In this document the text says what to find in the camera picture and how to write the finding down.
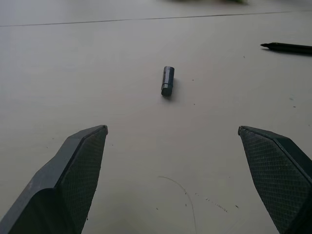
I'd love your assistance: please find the black pen cap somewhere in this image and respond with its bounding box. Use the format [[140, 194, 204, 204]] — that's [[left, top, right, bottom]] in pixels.
[[160, 66, 176, 98]]

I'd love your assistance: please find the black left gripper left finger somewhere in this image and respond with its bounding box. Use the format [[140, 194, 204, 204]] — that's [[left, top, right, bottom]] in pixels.
[[0, 125, 108, 234]]

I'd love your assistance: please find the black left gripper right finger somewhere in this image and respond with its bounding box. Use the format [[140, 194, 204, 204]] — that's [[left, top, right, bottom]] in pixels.
[[237, 125, 312, 234]]

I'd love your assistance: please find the black marker pen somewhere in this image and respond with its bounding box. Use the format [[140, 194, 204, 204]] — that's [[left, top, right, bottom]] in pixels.
[[260, 42, 312, 55]]

